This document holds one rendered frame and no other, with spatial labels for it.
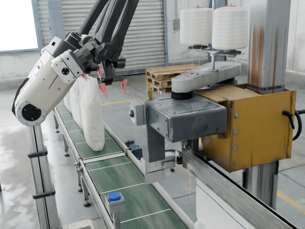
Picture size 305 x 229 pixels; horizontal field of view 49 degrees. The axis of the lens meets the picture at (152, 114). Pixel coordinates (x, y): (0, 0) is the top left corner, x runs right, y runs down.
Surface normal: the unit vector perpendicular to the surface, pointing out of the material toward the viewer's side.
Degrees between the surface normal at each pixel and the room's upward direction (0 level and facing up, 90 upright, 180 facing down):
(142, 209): 0
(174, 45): 90
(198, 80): 90
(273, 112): 90
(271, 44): 90
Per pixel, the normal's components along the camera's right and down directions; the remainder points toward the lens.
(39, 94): 0.00, 0.67
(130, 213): -0.04, -0.95
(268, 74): 0.37, 0.26
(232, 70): 0.73, 0.18
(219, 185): -0.93, 0.15
